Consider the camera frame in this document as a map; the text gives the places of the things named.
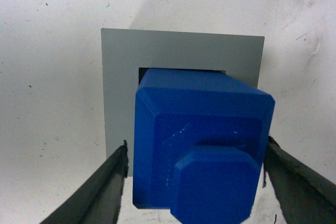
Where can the blue block with knob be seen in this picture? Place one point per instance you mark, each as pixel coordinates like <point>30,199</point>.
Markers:
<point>199,143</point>

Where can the gray cube base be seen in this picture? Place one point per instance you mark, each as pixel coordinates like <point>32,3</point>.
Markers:
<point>128,54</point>

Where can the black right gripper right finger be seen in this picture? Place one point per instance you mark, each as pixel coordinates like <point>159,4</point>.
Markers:
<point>304,195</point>

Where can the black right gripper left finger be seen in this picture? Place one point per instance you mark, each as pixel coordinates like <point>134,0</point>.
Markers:
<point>98,199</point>

